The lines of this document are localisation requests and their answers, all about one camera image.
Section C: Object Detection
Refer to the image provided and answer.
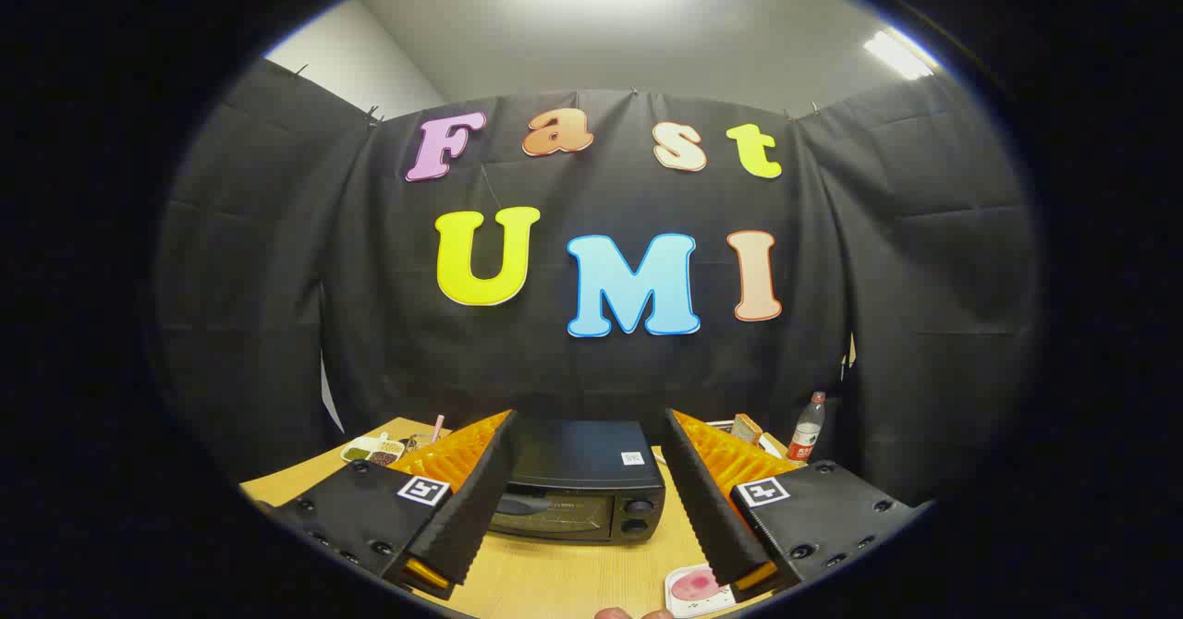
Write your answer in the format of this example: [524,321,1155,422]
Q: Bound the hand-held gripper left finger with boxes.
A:
[268,408,518,601]

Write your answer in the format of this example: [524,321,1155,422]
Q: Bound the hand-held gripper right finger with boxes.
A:
[661,408,925,597]

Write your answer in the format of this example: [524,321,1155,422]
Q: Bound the white square plate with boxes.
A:
[664,564,740,619]

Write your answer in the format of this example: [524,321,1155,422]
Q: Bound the black toaster oven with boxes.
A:
[487,419,666,546]

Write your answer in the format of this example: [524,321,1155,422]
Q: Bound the white pop-up toaster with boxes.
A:
[704,419,788,461]

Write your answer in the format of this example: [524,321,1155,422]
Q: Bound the clear bottle red label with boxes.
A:
[787,392,826,463]

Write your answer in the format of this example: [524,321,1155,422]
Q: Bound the white divided snack dish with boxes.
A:
[340,432,408,468]

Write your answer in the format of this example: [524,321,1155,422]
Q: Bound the ceiling light panel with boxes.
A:
[864,30,938,81]

